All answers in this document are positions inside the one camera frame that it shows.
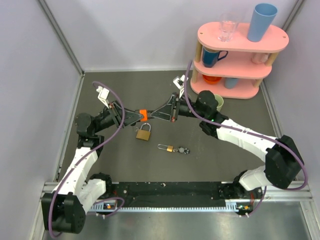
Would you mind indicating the orange black hook lock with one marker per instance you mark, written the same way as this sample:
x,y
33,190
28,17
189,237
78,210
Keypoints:
x,y
143,113

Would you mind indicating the pink mug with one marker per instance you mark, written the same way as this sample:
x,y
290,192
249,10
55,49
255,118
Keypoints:
x,y
259,57

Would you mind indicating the pink three-tier shelf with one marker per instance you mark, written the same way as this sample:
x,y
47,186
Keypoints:
x,y
238,62

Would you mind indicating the clear drinking glass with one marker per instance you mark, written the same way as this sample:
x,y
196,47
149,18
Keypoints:
x,y
228,24

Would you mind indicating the large brass padlock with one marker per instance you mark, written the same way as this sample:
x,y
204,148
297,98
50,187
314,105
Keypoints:
x,y
144,132

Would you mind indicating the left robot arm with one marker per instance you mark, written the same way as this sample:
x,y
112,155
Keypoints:
x,y
64,209

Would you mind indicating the light blue tall cup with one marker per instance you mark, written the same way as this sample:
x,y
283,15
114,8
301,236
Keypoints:
x,y
262,17

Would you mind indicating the light green mug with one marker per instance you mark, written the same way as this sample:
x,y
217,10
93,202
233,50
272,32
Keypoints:
x,y
220,102

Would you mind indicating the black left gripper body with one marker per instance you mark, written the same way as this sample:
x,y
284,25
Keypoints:
x,y
115,114

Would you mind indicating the aluminium frame rail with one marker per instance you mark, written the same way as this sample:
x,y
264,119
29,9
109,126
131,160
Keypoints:
x,y
273,193

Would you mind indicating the small brass padlock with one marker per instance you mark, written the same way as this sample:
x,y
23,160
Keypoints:
x,y
168,148

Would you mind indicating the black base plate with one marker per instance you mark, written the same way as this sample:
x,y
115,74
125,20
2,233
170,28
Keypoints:
x,y
177,194

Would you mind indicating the dark blue mug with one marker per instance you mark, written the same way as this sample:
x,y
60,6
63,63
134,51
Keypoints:
x,y
210,57

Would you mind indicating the orange bowl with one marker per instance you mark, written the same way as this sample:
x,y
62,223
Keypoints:
x,y
212,80

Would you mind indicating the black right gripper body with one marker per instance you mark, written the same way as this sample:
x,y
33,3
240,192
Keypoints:
x,y
176,103

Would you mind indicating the grey slotted cable duct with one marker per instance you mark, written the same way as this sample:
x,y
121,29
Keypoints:
x,y
110,206

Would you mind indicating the small light blue cup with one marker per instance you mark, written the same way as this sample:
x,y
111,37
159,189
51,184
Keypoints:
x,y
230,82

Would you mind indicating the black white keychain charm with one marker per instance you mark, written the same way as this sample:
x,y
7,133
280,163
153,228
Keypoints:
x,y
181,150

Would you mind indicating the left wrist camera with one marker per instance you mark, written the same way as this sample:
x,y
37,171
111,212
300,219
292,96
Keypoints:
x,y
103,94

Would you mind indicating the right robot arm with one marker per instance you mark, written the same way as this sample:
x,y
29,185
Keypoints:
x,y
282,160

